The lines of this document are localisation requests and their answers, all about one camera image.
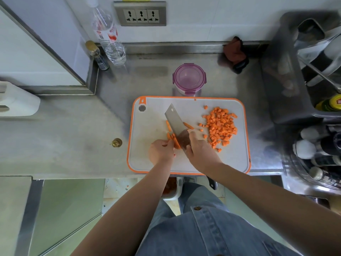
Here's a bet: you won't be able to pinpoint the clear round basin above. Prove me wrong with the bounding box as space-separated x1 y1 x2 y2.
283 129 341 190

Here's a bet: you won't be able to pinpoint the clear plastic water bottle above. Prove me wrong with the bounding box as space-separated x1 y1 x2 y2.
86 0 127 66

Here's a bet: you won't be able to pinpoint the small gold-capped bottle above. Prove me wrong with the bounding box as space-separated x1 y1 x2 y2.
85 41 110 71

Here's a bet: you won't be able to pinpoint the purple lidded container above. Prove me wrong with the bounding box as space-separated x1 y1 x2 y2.
172 63 207 97

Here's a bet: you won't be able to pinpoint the white waste bin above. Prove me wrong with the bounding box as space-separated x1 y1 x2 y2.
162 176 184 201

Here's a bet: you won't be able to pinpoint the yellow-capped sauce bottle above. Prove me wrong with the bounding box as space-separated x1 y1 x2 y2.
315 94 341 112

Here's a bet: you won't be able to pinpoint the brown-centred carrot end slice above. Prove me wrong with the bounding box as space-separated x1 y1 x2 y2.
166 120 182 150

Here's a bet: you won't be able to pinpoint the person's left forearm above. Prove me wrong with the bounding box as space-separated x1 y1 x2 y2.
70 161 175 256

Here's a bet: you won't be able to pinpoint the grey wall socket panel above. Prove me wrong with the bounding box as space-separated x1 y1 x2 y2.
114 1 167 26

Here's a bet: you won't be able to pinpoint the person's right forearm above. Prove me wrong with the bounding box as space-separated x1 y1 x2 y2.
210 162 341 256

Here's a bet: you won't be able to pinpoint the black rectangular device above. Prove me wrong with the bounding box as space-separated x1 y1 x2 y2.
301 195 331 210

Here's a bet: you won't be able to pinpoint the white orange-rimmed cutting board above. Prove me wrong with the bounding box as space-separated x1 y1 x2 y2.
126 96 251 176

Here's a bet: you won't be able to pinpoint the blue denim shirt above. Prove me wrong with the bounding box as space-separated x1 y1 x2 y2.
136 206 303 256

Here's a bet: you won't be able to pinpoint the white and black bag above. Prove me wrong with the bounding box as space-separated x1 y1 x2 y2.
294 18 341 87

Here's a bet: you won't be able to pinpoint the pale green cabinet front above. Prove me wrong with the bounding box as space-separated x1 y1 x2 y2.
29 178 106 256
225 176 293 248

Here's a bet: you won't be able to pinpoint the person's right hand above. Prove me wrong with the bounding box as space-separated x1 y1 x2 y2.
185 131 224 175

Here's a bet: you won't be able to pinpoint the dark red cloth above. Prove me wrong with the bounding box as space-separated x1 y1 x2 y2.
223 36 250 74

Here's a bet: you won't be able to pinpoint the group of seasoning bottles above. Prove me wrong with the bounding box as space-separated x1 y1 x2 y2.
292 125 341 188

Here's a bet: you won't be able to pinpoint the black-handled kitchen knife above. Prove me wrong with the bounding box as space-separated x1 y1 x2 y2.
164 103 218 191

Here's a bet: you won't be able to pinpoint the person's left hand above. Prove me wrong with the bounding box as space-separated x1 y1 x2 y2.
148 139 176 166

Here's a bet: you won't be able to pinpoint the blue denim trousers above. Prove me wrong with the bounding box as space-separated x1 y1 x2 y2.
149 182 229 232

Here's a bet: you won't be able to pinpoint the metal utensil handle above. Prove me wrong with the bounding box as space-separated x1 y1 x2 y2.
298 55 341 92

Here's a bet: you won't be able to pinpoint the pile of diced carrot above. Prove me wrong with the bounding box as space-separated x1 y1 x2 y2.
198 105 238 153

